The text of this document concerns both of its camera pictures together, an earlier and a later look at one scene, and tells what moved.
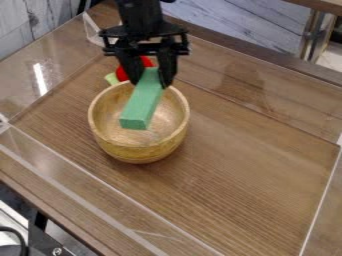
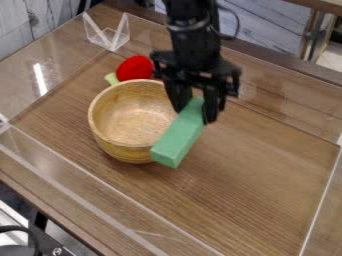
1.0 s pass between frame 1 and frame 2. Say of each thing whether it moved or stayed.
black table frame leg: stayed
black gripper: moved
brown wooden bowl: stayed
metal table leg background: stayed
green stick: moved
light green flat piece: stayed
